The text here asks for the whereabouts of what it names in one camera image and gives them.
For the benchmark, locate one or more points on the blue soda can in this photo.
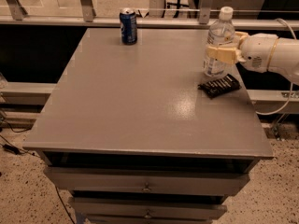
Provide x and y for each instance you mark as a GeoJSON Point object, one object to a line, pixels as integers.
{"type": "Point", "coordinates": [128, 26]}

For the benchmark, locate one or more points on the metal railing frame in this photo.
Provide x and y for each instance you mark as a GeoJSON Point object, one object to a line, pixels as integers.
{"type": "Point", "coordinates": [248, 14]}

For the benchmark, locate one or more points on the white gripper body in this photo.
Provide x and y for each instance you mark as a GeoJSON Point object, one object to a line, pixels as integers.
{"type": "Point", "coordinates": [256, 52]}

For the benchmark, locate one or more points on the grey drawer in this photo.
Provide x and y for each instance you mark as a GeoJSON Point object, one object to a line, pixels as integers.
{"type": "Point", "coordinates": [146, 209]}
{"type": "Point", "coordinates": [156, 182]}

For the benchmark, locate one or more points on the top grey drawer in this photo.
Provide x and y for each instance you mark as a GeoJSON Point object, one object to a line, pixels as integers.
{"type": "Point", "coordinates": [156, 182]}

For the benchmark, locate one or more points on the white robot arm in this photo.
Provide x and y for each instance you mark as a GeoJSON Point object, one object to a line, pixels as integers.
{"type": "Point", "coordinates": [284, 60]}

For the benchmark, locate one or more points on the clear plastic water bottle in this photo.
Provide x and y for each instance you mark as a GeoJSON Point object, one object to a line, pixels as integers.
{"type": "Point", "coordinates": [221, 32]}

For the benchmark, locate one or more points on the black rxbar chocolate wrapper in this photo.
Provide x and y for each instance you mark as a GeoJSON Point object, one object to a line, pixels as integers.
{"type": "Point", "coordinates": [220, 86]}

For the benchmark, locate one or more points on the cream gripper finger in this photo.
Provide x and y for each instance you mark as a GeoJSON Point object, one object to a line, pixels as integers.
{"type": "Point", "coordinates": [240, 37]}
{"type": "Point", "coordinates": [229, 55]}

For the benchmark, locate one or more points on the grey drawer cabinet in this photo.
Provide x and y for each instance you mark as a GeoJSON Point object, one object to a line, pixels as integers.
{"type": "Point", "coordinates": [138, 107]}

